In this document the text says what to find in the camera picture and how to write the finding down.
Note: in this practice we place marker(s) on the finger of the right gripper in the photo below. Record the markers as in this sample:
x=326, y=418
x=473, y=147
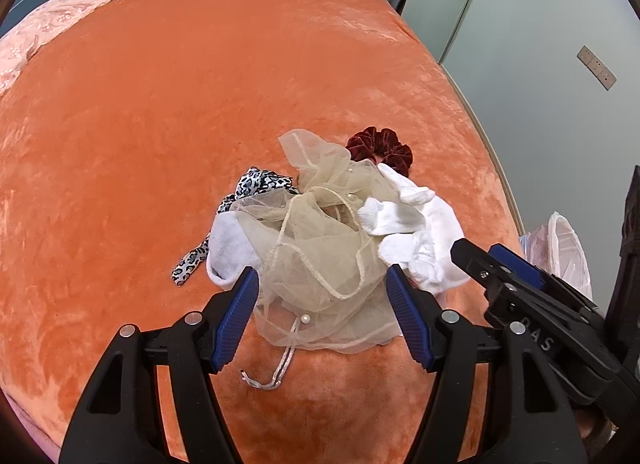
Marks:
x=480, y=266
x=524, y=270

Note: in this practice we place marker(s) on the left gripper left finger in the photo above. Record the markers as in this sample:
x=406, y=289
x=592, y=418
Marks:
x=227, y=314

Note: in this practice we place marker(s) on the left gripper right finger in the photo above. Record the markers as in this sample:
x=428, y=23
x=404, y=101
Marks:
x=417, y=314

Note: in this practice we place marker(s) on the white sock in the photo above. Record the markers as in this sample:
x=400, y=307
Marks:
x=229, y=251

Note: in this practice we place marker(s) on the white socks pile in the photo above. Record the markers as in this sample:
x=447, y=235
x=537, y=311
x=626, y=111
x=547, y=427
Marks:
x=417, y=233

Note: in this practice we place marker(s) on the beige organza pouch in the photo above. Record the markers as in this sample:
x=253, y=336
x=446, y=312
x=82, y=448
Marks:
x=321, y=281

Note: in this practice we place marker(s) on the leopard print hair band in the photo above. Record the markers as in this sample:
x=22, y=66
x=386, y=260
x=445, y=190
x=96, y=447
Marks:
x=254, y=183

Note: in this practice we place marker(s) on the dark red velvet scrunchie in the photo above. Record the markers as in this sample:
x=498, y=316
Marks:
x=381, y=146

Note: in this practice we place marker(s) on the orange plush bed blanket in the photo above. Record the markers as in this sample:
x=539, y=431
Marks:
x=122, y=135

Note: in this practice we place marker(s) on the pink quilt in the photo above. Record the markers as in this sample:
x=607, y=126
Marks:
x=36, y=29

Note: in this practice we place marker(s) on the black camera box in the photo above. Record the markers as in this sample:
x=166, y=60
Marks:
x=621, y=325

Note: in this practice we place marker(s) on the brown wall switch panel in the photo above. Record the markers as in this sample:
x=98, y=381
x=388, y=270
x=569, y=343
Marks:
x=596, y=67

